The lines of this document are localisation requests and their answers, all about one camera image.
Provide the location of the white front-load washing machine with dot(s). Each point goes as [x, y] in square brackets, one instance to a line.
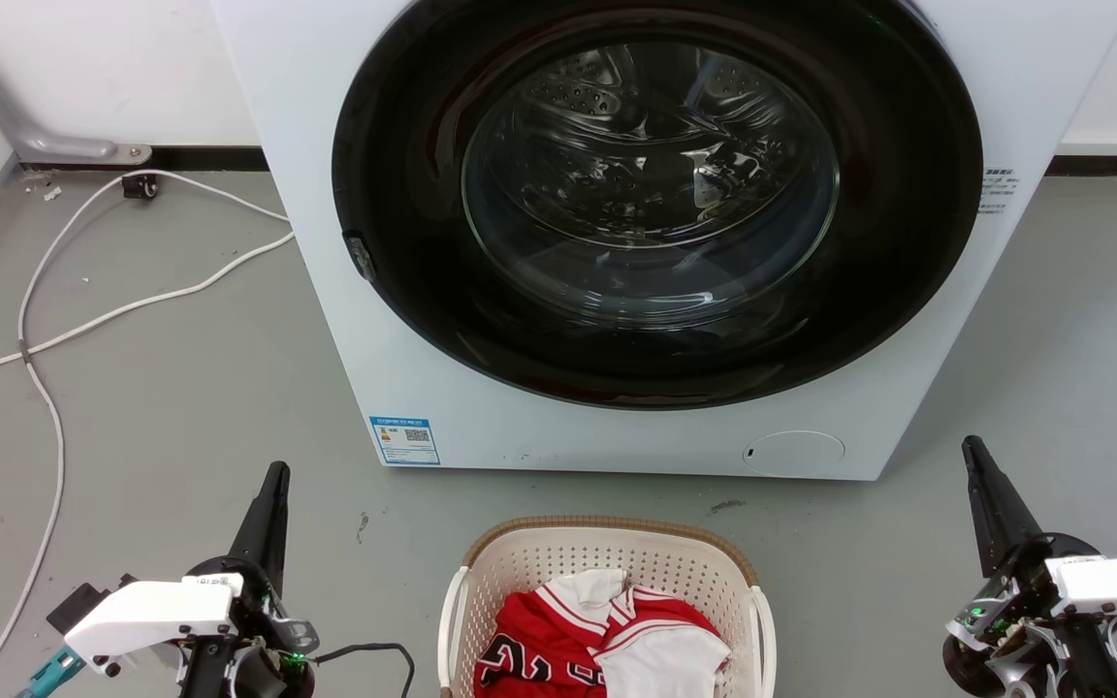
[297, 145]

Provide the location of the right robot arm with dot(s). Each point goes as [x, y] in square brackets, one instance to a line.
[1116, 664]

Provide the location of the right white wrist camera housing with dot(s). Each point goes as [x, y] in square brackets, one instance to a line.
[1116, 582]

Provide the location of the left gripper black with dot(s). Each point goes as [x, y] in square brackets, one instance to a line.
[253, 620]

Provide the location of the red basketball jersey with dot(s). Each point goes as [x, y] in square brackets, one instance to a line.
[539, 645]

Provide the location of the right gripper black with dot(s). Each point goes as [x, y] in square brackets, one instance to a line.
[1005, 620]

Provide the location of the left white wrist camera housing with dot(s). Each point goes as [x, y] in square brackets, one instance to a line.
[146, 613]

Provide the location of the teal connector on left arm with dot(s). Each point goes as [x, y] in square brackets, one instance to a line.
[47, 676]

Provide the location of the white garment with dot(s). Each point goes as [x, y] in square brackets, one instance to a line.
[663, 667]

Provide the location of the cream plastic laundry basket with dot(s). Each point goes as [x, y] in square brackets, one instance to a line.
[558, 557]

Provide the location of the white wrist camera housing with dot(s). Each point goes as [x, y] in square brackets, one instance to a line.
[146, 613]
[1116, 582]

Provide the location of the blue energy label sticker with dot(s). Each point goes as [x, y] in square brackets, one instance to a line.
[404, 441]

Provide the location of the round white filter cover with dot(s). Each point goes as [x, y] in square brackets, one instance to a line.
[794, 454]

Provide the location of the black round washer door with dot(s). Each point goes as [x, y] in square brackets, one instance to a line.
[403, 242]

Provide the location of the small text sticker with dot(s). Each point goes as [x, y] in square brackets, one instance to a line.
[998, 190]

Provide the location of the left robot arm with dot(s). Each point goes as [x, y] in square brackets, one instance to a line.
[205, 669]

